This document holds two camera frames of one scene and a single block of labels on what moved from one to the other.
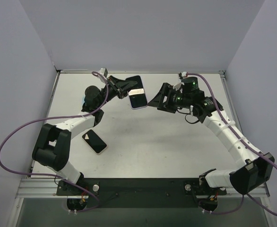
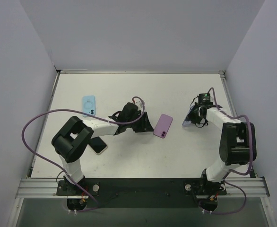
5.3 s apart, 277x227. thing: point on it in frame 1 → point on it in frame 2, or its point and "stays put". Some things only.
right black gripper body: [166, 98] → [194, 115]
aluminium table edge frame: [82, 71] stays put
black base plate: [139, 193] stays put
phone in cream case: [94, 141] stays put
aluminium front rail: [47, 188] stays put
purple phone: [137, 96] → [162, 127]
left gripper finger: [119, 84] → [143, 124]
